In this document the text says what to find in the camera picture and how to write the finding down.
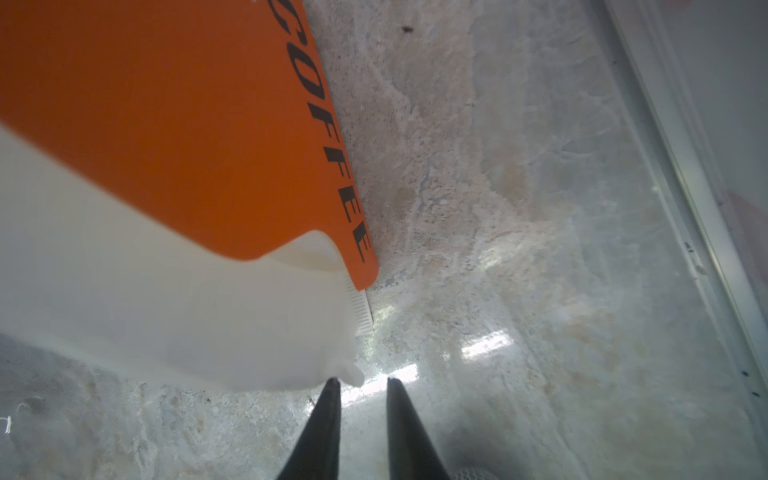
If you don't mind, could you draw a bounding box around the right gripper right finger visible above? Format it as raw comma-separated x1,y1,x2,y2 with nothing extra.
386,378,450,480

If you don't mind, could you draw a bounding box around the orange coffee filter pack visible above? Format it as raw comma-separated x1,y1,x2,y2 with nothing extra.
1,1,378,391

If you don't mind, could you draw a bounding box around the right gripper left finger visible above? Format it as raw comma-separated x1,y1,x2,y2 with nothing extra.
278,378,342,480

